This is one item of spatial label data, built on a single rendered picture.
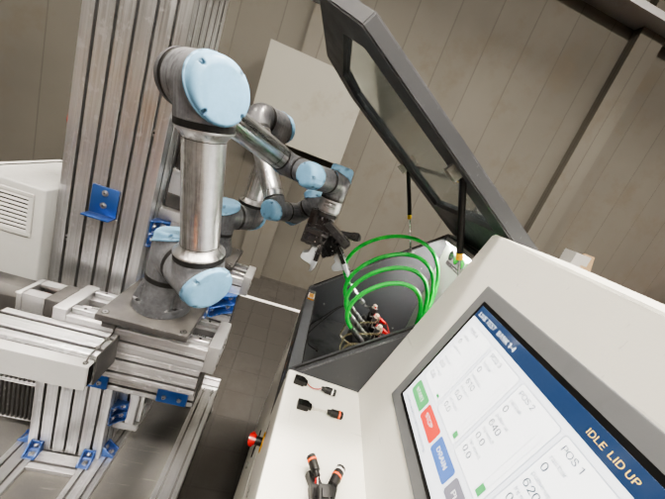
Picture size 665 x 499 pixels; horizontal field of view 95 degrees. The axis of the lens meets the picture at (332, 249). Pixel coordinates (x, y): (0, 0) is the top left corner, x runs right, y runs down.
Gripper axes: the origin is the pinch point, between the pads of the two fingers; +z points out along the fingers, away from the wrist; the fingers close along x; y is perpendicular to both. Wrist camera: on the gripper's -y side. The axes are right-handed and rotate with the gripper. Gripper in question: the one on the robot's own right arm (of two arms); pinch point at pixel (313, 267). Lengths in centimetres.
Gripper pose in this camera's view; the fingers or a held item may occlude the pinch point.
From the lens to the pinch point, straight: 106.6
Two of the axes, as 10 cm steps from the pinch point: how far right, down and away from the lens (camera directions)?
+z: -3.5, 9.0, 2.6
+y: -9.4, -3.5, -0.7
